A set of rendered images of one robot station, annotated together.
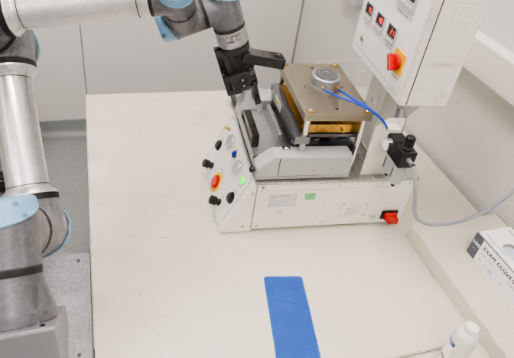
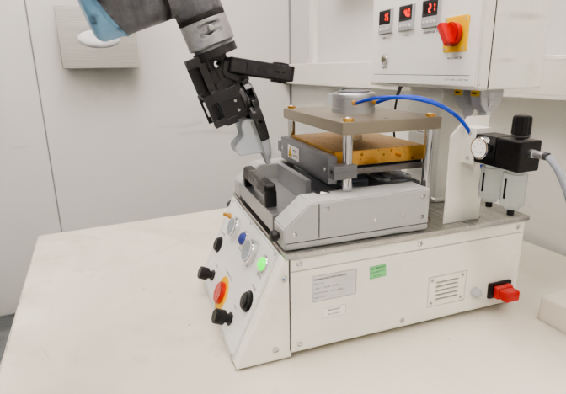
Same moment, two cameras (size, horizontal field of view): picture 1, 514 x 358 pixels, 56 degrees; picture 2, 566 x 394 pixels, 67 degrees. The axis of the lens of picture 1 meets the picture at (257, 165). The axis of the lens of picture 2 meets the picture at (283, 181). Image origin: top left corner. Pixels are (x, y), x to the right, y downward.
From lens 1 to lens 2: 0.63 m
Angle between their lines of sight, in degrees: 22
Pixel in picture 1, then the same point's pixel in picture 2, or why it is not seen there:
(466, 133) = (539, 178)
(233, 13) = not seen: outside the picture
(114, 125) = (72, 258)
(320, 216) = (400, 309)
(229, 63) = (210, 75)
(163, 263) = not seen: outside the picture
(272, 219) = (325, 327)
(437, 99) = (526, 75)
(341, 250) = (455, 359)
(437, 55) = not seen: outside the picture
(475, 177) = not seen: outside the picture
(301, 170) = (356, 224)
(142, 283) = not seen: outside the picture
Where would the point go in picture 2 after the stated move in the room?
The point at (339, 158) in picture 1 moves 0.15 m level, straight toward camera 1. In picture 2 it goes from (409, 194) to (424, 228)
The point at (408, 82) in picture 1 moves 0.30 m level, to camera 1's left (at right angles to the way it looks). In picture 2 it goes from (483, 48) to (287, 50)
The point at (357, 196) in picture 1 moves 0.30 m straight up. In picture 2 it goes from (448, 261) to (466, 79)
